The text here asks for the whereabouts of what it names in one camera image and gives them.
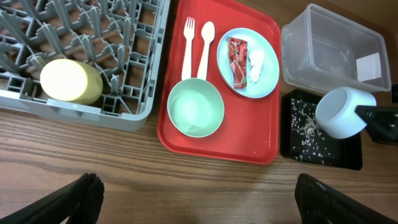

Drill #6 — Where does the light blue plate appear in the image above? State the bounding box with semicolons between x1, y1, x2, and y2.
217;28;279;98

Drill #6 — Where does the green bowl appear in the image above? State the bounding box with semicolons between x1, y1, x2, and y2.
167;78;225;138

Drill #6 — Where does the red snack wrapper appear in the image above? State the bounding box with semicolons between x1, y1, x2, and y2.
227;37;248;89

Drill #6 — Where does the light blue bowl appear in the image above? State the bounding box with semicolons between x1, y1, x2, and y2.
315;86;377;139

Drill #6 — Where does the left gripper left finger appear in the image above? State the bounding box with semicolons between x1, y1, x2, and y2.
1;173;104;224

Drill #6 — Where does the black waste tray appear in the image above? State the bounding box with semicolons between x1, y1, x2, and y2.
280;89;363;170

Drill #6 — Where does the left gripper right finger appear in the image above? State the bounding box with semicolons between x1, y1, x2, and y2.
294;173;397;224

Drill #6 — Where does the clear plastic bin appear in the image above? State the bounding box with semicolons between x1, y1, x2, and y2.
281;3;391;93

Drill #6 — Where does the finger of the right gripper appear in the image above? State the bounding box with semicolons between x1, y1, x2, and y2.
355;105;397;145

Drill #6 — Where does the yellow cup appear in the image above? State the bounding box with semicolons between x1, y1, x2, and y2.
40;58;103;105

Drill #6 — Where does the grey dishwasher rack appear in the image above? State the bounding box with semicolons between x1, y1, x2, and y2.
1;0;170;131

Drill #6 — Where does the cream plastic spoon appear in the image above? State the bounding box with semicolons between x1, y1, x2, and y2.
197;21;215;80

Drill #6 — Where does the cream plastic fork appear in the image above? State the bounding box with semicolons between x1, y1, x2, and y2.
182;17;195;80

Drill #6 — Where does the red plastic tray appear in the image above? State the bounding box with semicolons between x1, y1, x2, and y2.
157;1;281;164

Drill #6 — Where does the white napkin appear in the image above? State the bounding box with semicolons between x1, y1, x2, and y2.
249;49;264;83

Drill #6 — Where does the food scraps and rice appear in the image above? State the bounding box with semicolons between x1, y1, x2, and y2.
290;99;327;165

